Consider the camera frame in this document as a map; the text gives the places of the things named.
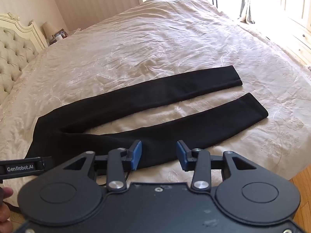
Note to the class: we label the beige embroidered bedspread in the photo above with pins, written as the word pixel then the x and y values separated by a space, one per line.
pixel 158 41

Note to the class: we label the plain grey curtain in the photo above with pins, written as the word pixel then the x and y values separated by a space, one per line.
pixel 246 2

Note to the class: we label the table lamp with beige shade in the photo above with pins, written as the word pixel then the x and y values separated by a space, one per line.
pixel 48 28

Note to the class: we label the cream tufted headboard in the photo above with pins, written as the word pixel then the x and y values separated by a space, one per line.
pixel 14 53

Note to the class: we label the person's left hand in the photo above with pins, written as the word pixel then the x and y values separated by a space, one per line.
pixel 4 212

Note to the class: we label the small picture frame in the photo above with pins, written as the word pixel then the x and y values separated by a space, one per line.
pixel 59 34

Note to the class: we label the black pants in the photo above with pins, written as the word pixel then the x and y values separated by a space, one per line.
pixel 145 91

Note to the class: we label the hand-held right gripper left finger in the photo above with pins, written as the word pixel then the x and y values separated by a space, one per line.
pixel 136 156

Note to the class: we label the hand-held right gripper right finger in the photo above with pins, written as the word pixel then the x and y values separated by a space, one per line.
pixel 181 156

